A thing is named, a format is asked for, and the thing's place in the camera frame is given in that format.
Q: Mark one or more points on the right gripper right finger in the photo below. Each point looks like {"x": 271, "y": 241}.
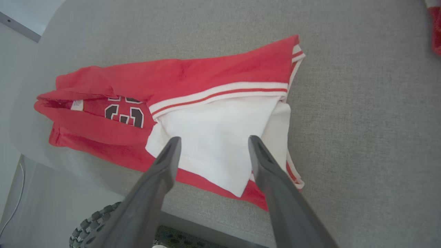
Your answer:
{"x": 286, "y": 206}

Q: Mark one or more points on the black knobby robot wheel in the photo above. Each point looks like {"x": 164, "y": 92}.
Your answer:
{"x": 88, "y": 229}

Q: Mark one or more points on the red white basketball jersey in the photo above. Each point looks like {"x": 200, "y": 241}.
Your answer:
{"x": 206, "y": 75}

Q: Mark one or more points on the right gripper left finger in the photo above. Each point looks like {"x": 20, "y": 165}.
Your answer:
{"x": 144, "y": 206}

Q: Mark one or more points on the wall baseboard strip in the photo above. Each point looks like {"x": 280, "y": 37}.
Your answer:
{"x": 19, "y": 27}

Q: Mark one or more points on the red shorts with white trim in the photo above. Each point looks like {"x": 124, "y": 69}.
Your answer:
{"x": 436, "y": 27}

